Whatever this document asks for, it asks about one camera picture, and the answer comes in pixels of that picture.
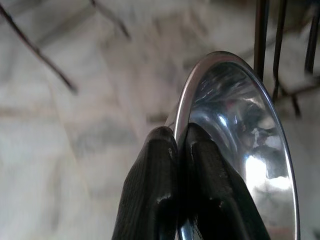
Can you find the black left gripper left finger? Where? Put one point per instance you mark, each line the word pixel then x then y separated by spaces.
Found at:
pixel 147 187

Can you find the shiny steel plate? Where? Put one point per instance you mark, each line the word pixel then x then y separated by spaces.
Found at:
pixel 225 100

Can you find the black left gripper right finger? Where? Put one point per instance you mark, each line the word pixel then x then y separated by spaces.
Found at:
pixel 212 185

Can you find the dark metal chair leg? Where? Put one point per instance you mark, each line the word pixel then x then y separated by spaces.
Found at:
pixel 312 35
pixel 261 35
pixel 279 37

